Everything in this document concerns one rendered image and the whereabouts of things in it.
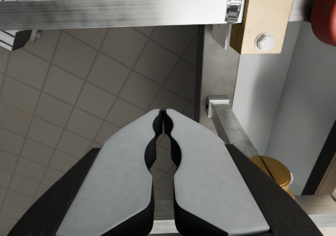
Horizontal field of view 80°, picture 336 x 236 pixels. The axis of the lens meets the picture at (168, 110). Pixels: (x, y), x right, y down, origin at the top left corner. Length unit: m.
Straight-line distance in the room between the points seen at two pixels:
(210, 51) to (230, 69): 0.06
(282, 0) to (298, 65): 0.32
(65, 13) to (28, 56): 1.10
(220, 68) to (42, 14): 0.32
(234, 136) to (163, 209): 0.16
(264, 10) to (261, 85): 0.35
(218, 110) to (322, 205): 0.22
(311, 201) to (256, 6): 0.26
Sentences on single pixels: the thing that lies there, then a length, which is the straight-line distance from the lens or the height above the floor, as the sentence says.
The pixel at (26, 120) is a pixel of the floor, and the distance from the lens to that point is 1.59.
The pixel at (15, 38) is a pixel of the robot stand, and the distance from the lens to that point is 1.09.
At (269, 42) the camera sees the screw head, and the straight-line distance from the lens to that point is 0.27.
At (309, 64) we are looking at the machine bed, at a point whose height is 0.69.
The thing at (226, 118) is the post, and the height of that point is 0.79.
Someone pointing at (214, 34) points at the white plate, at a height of 0.73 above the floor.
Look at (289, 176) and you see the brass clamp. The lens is 0.28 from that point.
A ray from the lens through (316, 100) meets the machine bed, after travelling 0.53.
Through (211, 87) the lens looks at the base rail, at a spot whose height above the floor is 0.70.
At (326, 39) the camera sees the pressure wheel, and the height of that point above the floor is 0.89.
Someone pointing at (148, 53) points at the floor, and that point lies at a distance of 1.15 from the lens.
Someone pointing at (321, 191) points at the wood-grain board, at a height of 0.88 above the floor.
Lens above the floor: 1.11
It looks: 60 degrees down
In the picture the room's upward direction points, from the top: 178 degrees clockwise
